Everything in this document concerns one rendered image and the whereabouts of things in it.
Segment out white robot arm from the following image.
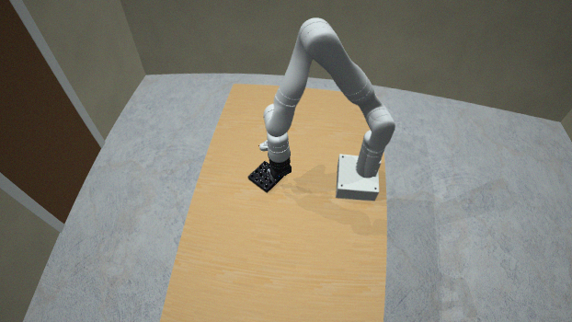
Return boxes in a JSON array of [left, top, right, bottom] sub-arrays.
[[264, 17, 395, 178]]

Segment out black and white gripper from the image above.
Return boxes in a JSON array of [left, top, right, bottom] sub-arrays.
[[259, 141, 292, 182]]

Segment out black knob box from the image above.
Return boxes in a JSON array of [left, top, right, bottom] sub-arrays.
[[248, 161, 283, 193]]

